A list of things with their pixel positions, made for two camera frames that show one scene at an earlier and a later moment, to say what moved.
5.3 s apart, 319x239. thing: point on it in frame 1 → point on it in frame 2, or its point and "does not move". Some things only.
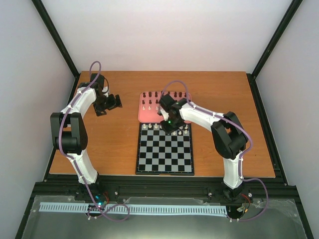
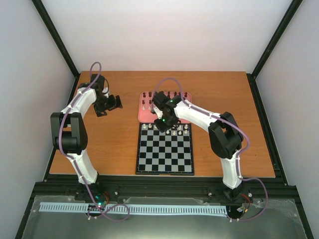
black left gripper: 98,109 does not move
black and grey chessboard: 159,154 does not move
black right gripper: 168,130 → 161,128
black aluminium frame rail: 58,186 does not move
